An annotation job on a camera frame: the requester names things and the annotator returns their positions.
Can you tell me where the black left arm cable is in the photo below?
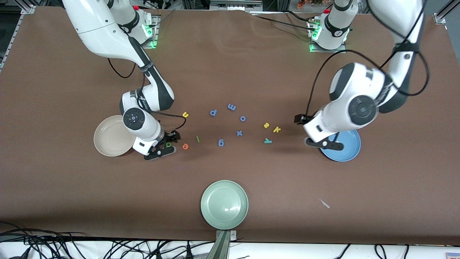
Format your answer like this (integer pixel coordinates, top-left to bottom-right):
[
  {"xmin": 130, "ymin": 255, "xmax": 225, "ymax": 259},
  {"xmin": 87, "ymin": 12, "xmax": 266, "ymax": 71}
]
[{"xmin": 306, "ymin": 0, "xmax": 431, "ymax": 117}]

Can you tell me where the grey metal bracket box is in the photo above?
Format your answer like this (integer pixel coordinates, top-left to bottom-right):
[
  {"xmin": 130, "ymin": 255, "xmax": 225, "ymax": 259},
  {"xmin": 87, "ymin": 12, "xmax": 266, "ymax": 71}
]
[{"xmin": 210, "ymin": 0, "xmax": 263, "ymax": 11}]

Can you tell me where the beige plate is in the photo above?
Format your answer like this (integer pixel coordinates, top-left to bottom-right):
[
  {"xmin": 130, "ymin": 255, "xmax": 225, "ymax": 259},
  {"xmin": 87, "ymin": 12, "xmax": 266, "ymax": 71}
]
[{"xmin": 93, "ymin": 115, "xmax": 138, "ymax": 157}]

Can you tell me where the green plate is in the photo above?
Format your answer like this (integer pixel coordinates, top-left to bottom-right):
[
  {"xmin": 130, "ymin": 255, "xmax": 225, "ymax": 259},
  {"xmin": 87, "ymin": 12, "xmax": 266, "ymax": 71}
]
[{"xmin": 201, "ymin": 180, "xmax": 249, "ymax": 230}]

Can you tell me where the aluminium frame rail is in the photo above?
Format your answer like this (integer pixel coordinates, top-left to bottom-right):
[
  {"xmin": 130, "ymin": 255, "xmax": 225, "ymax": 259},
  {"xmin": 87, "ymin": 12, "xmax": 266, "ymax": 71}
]
[
  {"xmin": 433, "ymin": 0, "xmax": 460, "ymax": 25},
  {"xmin": 0, "ymin": 5, "xmax": 36, "ymax": 71}
]

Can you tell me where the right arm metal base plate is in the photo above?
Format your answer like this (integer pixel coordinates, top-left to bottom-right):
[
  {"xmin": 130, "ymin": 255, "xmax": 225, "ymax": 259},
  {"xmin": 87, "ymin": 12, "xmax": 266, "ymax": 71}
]
[{"xmin": 138, "ymin": 14, "xmax": 158, "ymax": 49}]

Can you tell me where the blue plate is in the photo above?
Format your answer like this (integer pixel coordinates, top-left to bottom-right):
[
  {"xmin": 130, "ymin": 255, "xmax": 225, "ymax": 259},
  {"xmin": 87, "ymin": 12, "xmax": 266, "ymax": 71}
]
[{"xmin": 319, "ymin": 129, "xmax": 361, "ymax": 162}]

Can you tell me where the metal camera mount pole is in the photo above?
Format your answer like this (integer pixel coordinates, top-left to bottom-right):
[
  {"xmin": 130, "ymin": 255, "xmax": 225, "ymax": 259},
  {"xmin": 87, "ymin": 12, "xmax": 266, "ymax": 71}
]
[{"xmin": 207, "ymin": 230, "xmax": 238, "ymax": 259}]

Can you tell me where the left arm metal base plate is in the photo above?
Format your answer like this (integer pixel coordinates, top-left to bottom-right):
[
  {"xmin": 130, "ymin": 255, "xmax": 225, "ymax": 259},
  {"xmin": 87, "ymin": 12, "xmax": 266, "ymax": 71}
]
[{"xmin": 309, "ymin": 20, "xmax": 348, "ymax": 54}]

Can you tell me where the black table cable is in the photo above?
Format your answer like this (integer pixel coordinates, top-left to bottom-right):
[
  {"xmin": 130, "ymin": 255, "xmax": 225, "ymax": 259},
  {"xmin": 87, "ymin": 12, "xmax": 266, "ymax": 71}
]
[{"xmin": 248, "ymin": 13, "xmax": 317, "ymax": 31}]

